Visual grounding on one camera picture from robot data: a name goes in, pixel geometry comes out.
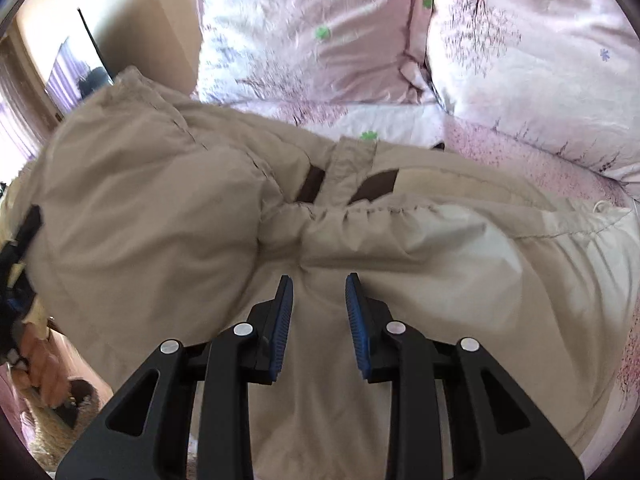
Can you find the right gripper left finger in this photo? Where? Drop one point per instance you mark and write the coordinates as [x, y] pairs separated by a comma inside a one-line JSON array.
[[188, 400]]

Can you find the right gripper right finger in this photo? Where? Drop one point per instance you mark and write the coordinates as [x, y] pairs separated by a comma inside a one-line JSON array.
[[495, 429]]

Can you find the beige padded jacket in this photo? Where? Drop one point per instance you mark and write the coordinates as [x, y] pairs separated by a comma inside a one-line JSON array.
[[164, 217]]

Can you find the person's left hand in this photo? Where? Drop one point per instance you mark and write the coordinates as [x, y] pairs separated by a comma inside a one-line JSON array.
[[45, 372]]

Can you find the window with blind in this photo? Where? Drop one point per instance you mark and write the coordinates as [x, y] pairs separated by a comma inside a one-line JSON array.
[[26, 121]]

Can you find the pink floral bed sheet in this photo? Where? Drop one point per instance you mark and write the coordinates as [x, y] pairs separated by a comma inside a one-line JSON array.
[[525, 169]]

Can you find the black flat monitor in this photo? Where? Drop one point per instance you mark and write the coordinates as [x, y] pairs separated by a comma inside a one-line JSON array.
[[78, 68]]

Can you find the left pink floral pillow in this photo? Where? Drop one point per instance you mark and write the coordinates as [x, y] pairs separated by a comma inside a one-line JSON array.
[[316, 51]]

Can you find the pink floral pillow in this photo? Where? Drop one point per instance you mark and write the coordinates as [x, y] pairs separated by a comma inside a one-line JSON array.
[[316, 51], [561, 75]]

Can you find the right pink floral pillow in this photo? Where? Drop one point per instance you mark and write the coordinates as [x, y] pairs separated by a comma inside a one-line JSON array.
[[561, 75]]

